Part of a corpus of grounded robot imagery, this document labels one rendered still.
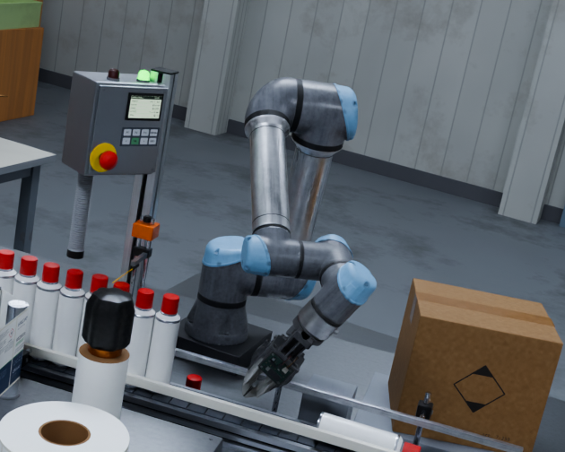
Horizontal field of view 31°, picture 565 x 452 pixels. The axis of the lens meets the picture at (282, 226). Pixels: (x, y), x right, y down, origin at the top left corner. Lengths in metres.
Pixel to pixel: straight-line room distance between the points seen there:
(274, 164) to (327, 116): 0.19
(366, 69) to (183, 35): 1.69
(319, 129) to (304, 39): 6.41
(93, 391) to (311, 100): 0.78
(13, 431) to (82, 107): 0.70
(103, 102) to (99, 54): 7.47
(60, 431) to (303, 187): 0.86
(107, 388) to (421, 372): 0.70
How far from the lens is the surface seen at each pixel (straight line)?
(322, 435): 2.00
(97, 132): 2.01
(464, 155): 8.27
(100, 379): 1.78
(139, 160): 2.08
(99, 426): 1.66
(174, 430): 1.98
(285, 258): 1.93
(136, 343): 2.06
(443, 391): 2.18
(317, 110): 2.16
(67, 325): 2.11
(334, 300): 1.89
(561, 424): 2.53
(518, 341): 2.15
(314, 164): 2.23
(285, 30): 8.63
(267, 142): 2.08
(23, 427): 1.64
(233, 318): 2.36
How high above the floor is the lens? 1.83
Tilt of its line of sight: 16 degrees down
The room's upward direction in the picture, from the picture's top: 11 degrees clockwise
